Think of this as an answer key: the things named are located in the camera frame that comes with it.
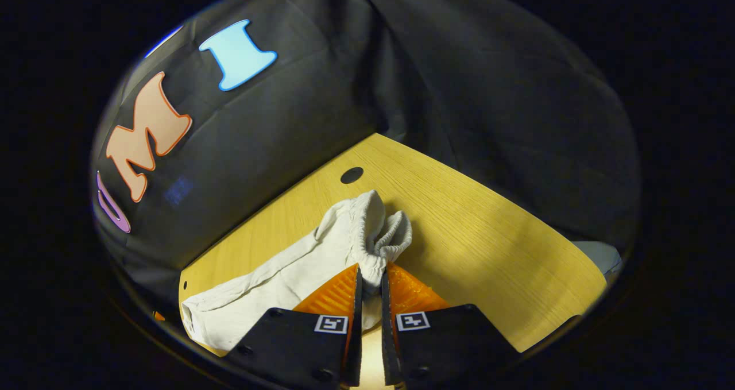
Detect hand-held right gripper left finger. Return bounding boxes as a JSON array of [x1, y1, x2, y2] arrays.
[[227, 263, 364, 387]]

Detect black backdrop cloth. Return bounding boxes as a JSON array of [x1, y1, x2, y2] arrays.
[[92, 0, 641, 313]]

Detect white jeans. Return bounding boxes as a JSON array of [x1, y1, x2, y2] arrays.
[[181, 190, 413, 350]]

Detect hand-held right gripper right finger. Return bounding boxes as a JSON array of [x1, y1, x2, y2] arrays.
[[381, 261, 521, 387]]

